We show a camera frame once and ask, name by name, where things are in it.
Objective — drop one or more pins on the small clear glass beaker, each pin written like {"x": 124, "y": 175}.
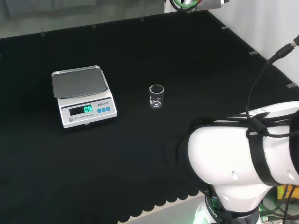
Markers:
{"x": 156, "y": 98}

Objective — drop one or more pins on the black bench cloth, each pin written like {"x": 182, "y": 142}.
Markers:
{"x": 116, "y": 163}

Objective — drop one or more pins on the electronic balance with steel pan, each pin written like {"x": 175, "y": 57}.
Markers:
{"x": 81, "y": 93}

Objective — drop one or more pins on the grey cylinder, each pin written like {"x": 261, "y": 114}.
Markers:
{"x": 215, "y": 2}

